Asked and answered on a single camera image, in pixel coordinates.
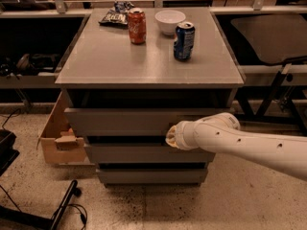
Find blue soda can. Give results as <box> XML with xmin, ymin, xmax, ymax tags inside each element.
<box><xmin>174</xmin><ymin>21</ymin><xmax>195</xmax><ymax>61</ymax></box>

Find grey middle drawer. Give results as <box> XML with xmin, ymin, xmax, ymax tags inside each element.
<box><xmin>84</xmin><ymin>144</ymin><xmax>215</xmax><ymax>163</ymax></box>

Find grey drawer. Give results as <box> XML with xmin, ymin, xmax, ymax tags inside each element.
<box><xmin>64</xmin><ymin>108</ymin><xmax>226</xmax><ymax>136</ymax></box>
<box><xmin>84</xmin><ymin>144</ymin><xmax>215</xmax><ymax>163</ymax></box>
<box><xmin>96</xmin><ymin>169</ymin><xmax>208</xmax><ymax>184</ymax></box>

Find black floor cable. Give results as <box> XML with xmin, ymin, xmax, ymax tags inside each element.
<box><xmin>51</xmin><ymin>203</ymin><xmax>88</xmax><ymax>230</ymax></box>

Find grey bottom drawer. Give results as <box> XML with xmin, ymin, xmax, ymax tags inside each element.
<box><xmin>96</xmin><ymin>169</ymin><xmax>208</xmax><ymax>184</ymax></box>

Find black stand base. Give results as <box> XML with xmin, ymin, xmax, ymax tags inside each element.
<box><xmin>0</xmin><ymin>180</ymin><xmax>82</xmax><ymax>230</ymax></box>

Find black chair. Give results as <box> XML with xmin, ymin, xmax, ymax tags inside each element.
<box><xmin>231</xmin><ymin>13</ymin><xmax>307</xmax><ymax>134</ymax></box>

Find white bowl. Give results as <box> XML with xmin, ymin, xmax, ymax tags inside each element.
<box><xmin>154</xmin><ymin>10</ymin><xmax>186</xmax><ymax>35</ymax></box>

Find black case at left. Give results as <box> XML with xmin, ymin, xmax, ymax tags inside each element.
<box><xmin>0</xmin><ymin>129</ymin><xmax>19</xmax><ymax>176</ymax></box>

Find grey drawer cabinet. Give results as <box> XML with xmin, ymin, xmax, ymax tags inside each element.
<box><xmin>55</xmin><ymin>7</ymin><xmax>246</xmax><ymax>188</ymax></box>

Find grey top drawer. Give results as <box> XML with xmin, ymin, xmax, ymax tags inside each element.
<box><xmin>64</xmin><ymin>108</ymin><xmax>226</xmax><ymax>136</ymax></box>

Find red soda can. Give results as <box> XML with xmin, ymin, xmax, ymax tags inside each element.
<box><xmin>128</xmin><ymin>8</ymin><xmax>146</xmax><ymax>44</ymax></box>

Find cardboard box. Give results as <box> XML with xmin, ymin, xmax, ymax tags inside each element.
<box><xmin>39</xmin><ymin>94</ymin><xmax>89</xmax><ymax>165</ymax></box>

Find headphones on shelf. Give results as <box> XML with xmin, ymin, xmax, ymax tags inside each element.
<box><xmin>0</xmin><ymin>53</ymin><xmax>61</xmax><ymax>77</ymax></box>

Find dark chip bag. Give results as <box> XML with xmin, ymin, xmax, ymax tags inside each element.
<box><xmin>99</xmin><ymin>1</ymin><xmax>134</xmax><ymax>27</ymax></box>

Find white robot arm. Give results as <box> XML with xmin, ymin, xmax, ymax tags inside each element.
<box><xmin>166</xmin><ymin>112</ymin><xmax>307</xmax><ymax>180</ymax></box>

